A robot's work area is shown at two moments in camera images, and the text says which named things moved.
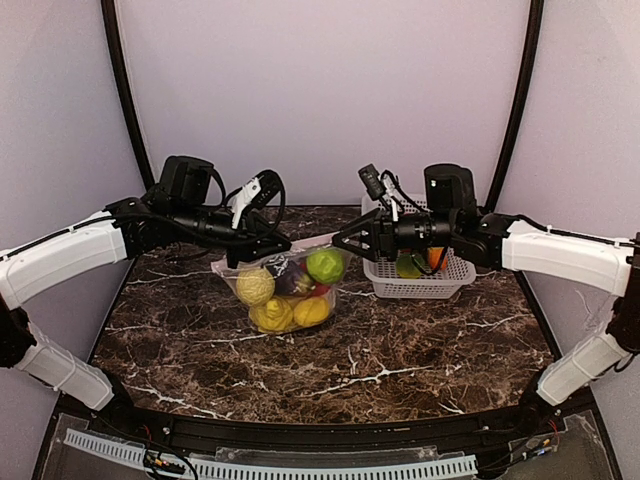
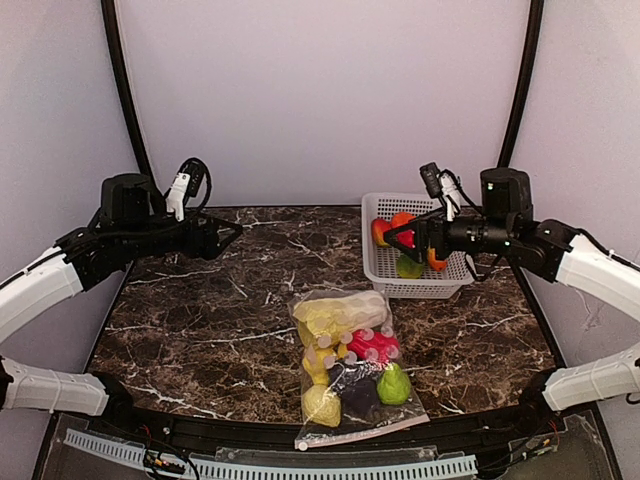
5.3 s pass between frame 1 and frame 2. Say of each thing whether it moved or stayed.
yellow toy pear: moved
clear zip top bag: moved
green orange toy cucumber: stayed
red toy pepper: moved
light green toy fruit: moved
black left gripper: moved
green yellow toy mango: stayed
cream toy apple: moved
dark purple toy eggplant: moved
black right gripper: moved
